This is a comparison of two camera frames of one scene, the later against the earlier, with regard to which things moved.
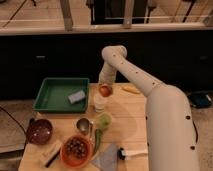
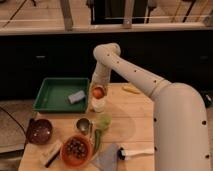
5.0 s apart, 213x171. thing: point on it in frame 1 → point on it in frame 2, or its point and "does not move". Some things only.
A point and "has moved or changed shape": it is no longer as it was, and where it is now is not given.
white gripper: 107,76 → 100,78
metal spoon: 91,132 does not move
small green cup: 105,120 does not move
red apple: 105,91 has moved or changed shape
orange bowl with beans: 76,150 does not move
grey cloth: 107,159 does not move
